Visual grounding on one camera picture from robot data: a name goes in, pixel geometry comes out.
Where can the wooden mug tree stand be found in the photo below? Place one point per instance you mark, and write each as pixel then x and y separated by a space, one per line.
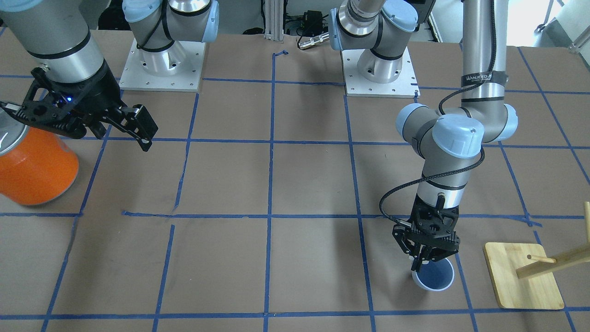
pixel 522 274

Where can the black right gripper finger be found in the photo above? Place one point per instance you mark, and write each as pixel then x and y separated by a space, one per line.
pixel 135 121

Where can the orange cylindrical container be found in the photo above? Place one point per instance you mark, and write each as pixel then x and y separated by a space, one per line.
pixel 35 165

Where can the light blue paper cup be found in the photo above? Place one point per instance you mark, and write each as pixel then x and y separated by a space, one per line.
pixel 435 276

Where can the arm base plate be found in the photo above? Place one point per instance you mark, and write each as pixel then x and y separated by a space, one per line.
pixel 177 69
pixel 369 76

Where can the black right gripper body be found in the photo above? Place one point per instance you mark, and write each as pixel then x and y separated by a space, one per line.
pixel 97 88

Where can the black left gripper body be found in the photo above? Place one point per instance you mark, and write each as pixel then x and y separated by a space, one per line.
pixel 404 241

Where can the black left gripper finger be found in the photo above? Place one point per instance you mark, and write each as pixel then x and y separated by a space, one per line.
pixel 436 255
pixel 419 256

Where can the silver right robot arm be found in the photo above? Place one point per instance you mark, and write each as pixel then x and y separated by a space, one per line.
pixel 59 39

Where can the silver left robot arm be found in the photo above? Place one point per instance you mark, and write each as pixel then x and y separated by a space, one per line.
pixel 450 139

